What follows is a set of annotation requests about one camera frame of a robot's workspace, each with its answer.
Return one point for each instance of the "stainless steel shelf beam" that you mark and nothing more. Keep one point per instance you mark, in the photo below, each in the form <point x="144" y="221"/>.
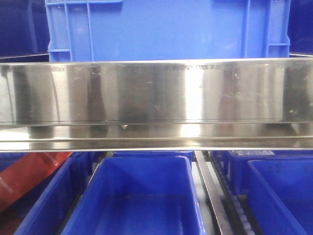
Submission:
<point x="163" y="105"/>

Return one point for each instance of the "blue crate upper shelf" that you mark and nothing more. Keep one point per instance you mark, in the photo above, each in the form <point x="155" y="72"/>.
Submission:
<point x="133" y="30"/>

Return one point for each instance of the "blue bin rear centre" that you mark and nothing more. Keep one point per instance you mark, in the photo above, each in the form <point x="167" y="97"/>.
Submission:
<point x="153" y="153"/>

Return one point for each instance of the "blue bin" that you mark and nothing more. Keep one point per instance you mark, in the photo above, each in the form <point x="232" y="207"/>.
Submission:
<point x="42" y="210"/>
<point x="139" y="196"/>
<point x="281" y="196"/>
<point x="153" y="153"/>
<point x="233" y="164"/>

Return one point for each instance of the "blue bin lower centre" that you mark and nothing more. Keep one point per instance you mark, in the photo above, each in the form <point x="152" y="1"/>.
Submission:
<point x="139" y="196"/>

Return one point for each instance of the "blue bin rear right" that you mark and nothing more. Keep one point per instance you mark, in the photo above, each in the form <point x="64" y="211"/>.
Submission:
<point x="233" y="164"/>

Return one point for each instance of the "roller track strip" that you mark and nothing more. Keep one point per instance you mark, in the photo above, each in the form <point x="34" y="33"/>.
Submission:
<point x="237" y="213"/>

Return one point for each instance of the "blue bin lower right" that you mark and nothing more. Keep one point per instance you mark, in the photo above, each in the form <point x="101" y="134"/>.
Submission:
<point x="281" y="196"/>

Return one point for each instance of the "blue bin lower left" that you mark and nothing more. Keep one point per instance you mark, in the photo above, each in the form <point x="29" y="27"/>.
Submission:
<point x="42" y="210"/>

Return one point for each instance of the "red packaged item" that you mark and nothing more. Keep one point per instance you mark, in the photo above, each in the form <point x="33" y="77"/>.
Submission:
<point x="26" y="173"/>

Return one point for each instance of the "steel shelf divider rail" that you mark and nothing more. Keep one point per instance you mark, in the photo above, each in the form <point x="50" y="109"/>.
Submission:
<point x="221" y="223"/>

